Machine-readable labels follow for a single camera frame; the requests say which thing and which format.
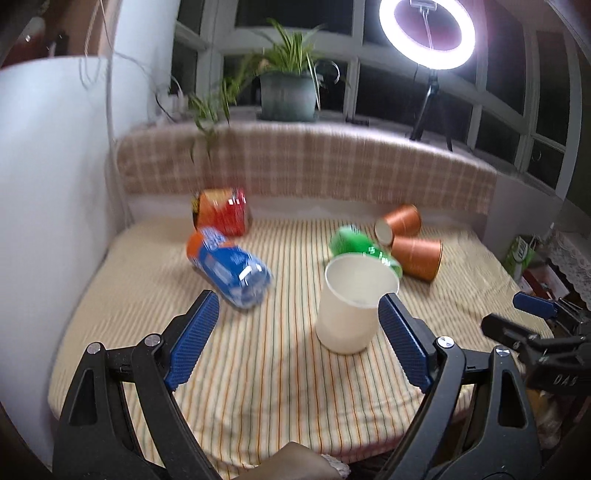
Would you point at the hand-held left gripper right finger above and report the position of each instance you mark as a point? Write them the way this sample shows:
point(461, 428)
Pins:
point(406, 341)

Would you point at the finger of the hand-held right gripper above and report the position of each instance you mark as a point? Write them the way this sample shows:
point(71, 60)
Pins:
point(505, 330)
point(533, 302)

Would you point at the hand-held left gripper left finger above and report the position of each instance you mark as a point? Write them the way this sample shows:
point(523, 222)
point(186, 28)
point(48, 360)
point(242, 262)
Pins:
point(194, 339)

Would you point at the white cup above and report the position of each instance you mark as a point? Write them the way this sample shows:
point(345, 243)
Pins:
point(348, 309)

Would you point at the orange cup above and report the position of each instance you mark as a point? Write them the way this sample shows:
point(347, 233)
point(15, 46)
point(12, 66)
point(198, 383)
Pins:
point(400, 224)
point(418, 258)

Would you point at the green cup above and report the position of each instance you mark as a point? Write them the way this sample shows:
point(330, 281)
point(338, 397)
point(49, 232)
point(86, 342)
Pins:
point(358, 247)

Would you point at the reddish box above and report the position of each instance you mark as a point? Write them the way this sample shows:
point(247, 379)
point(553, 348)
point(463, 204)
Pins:
point(547, 279)

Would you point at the green carton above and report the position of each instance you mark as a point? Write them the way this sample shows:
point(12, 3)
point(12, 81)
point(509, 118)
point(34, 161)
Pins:
point(521, 256)

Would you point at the white lace cloth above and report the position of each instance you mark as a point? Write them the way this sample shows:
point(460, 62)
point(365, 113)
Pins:
point(575, 261)

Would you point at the striped bed sheet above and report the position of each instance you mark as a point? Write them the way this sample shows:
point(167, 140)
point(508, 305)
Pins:
point(258, 369)

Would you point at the blue snack packet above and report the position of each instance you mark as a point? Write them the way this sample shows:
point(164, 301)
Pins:
point(228, 270)

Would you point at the red orange snack packet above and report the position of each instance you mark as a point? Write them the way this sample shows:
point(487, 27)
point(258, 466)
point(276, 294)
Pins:
point(221, 212)

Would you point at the plaid cloth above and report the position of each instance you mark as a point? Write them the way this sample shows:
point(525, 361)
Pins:
point(300, 170)

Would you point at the black tripod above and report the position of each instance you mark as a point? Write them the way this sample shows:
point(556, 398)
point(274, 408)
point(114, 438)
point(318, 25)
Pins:
point(434, 99)

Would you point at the potted green plant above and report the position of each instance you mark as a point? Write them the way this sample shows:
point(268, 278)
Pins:
point(286, 94)

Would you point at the white window frame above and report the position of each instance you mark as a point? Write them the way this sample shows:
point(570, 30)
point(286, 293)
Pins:
point(355, 90)

